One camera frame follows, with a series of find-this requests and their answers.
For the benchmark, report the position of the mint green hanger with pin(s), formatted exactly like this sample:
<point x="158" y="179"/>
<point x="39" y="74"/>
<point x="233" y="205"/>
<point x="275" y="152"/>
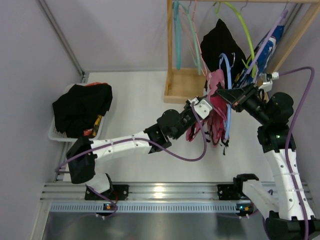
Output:
<point x="196" y="59"/>

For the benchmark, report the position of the slotted cable duct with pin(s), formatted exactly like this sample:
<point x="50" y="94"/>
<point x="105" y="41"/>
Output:
<point x="155" y="207"/>

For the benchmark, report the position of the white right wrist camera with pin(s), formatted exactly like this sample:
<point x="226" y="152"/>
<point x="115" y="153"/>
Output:
<point x="267" y="80"/>

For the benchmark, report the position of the blue white red trousers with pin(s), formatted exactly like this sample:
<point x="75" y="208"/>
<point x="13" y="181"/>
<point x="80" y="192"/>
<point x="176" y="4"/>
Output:
<point x="243" y="78"/>

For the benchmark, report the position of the wooden clothes rack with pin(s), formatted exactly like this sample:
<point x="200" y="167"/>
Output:
<point x="182" y="84"/>

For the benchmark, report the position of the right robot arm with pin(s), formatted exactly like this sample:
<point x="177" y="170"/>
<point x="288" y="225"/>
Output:
<point x="289" y="216"/>

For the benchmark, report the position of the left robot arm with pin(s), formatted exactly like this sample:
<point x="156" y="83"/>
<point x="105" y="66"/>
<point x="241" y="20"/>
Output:
<point x="86" y="157"/>

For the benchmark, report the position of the lime green hanger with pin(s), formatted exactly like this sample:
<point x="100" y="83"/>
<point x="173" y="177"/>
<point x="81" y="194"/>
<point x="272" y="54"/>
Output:
<point x="247" y="34"/>

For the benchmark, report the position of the aluminium mounting rail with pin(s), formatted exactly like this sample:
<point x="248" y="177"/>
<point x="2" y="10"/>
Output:
<point x="136" y="191"/>

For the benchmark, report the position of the pink camouflage trousers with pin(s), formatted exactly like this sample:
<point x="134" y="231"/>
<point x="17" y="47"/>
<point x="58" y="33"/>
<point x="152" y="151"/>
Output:
<point x="214" y="124"/>

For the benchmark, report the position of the black clothes in basket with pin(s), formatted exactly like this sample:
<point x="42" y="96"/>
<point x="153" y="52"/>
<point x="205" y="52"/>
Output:
<point x="80" y="107"/>

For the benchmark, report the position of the pink wire hanger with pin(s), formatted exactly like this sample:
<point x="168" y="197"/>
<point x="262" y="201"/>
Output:
<point x="185" y="30"/>

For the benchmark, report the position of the black trousers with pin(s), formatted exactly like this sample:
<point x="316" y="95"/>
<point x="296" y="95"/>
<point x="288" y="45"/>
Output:
<point x="220" y="41"/>

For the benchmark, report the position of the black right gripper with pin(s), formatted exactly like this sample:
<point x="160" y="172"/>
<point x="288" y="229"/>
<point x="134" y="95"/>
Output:
<point x="244" y="97"/>

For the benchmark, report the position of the white perforated basket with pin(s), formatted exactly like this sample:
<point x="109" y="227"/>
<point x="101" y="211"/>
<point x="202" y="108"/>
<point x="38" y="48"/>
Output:
<point x="75" y="125"/>

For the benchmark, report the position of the lilac hanger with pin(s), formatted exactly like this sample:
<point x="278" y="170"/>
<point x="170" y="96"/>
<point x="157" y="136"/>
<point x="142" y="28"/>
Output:
<point x="266" y="39"/>

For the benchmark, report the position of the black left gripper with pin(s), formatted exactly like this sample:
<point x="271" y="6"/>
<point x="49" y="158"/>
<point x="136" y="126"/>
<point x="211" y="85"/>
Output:
<point x="189" y="110"/>

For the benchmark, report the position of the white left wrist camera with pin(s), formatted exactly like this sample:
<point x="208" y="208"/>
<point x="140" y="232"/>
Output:
<point x="201" y="105"/>

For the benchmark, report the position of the teal wire hanger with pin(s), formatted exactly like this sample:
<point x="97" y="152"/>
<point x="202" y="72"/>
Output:
<point x="177" y="32"/>

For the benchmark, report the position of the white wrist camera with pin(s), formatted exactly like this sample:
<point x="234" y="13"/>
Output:
<point x="267" y="80"/>
<point x="201" y="105"/>

